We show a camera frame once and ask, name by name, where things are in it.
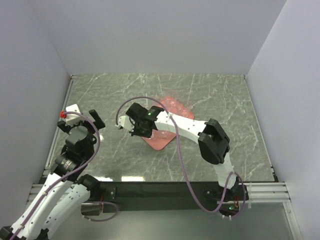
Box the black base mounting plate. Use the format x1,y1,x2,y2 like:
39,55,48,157
88,181,249,211

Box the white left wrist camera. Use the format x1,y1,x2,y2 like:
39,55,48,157
60,104,83,126

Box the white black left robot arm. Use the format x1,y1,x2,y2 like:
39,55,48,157
0,109,106,240

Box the aluminium front frame rail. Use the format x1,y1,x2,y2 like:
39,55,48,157
245,182,304,240

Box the clear faceted glass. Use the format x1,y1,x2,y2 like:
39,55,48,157
147,133,155,140
176,103,191,118
161,96,177,111
157,131,169,139

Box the pink plastic tray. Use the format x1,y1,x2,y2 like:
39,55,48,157
142,96,194,151

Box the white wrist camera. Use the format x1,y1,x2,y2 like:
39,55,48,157
116,115,134,132
60,104,83,126

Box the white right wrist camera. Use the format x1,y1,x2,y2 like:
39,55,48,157
116,115,134,132

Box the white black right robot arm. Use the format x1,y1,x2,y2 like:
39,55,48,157
118,102,239,200

